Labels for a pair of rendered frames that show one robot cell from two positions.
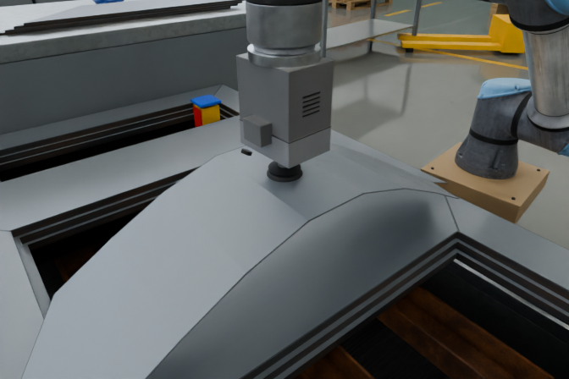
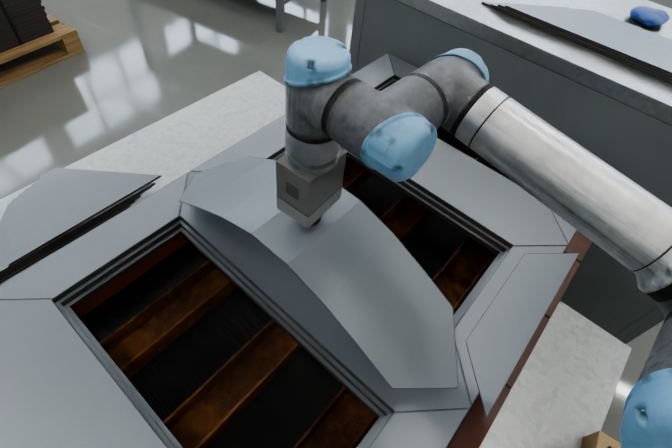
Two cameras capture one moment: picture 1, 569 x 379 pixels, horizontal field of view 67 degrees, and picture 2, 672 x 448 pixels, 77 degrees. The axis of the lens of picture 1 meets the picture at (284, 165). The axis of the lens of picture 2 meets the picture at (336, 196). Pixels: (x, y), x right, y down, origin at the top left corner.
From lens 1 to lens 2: 0.63 m
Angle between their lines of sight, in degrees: 58
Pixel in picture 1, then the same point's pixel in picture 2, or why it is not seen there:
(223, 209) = (272, 194)
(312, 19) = (295, 147)
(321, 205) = (269, 239)
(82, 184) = not seen: hidden behind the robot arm
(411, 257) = (345, 360)
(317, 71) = (296, 177)
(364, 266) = (327, 322)
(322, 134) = (300, 214)
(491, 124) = not seen: outside the picture
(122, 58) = (539, 78)
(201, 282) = (224, 202)
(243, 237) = (247, 208)
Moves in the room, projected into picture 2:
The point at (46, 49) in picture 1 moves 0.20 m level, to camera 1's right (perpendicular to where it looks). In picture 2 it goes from (488, 35) to (521, 77)
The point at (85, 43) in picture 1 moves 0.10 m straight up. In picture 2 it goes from (518, 48) to (535, 12)
